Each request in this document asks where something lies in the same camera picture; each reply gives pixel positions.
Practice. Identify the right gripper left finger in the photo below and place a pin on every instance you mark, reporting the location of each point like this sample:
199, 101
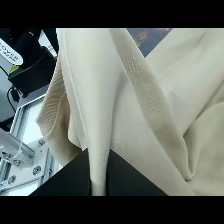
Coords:
70, 180

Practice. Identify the silver frame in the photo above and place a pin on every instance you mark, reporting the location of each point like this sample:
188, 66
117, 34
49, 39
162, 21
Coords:
23, 156

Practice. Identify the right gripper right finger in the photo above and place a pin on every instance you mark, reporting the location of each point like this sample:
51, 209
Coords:
130, 180

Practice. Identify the beige garment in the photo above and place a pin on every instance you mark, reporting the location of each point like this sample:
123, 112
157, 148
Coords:
156, 110

